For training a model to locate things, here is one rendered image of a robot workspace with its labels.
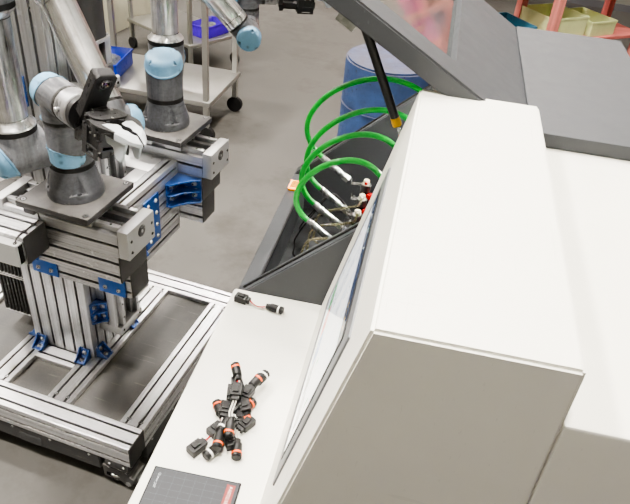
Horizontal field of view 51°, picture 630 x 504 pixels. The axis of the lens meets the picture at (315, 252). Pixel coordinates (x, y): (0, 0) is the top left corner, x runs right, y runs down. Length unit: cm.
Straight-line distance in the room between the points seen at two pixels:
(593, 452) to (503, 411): 11
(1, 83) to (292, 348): 88
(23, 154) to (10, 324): 118
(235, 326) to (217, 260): 185
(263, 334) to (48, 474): 125
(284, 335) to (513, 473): 79
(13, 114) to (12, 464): 134
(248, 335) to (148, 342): 116
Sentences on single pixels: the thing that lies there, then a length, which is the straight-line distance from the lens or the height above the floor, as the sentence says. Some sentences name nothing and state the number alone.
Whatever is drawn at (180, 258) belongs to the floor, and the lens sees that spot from 339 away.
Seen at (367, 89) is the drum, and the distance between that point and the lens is 369.
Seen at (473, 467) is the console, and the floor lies 137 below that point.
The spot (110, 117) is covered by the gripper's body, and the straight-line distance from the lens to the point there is 131.
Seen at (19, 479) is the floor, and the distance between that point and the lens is 258.
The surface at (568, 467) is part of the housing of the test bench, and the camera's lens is 83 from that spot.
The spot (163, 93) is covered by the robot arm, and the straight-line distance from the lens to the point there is 220.
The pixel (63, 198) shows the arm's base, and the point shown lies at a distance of 187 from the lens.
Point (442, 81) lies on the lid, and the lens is 128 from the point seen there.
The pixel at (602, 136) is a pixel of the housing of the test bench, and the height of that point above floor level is 150.
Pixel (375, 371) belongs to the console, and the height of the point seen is 149.
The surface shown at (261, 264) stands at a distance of 177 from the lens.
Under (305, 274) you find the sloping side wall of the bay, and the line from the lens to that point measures 156.
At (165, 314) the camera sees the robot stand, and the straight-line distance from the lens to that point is 274.
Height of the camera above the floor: 201
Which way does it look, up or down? 36 degrees down
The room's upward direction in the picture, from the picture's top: 6 degrees clockwise
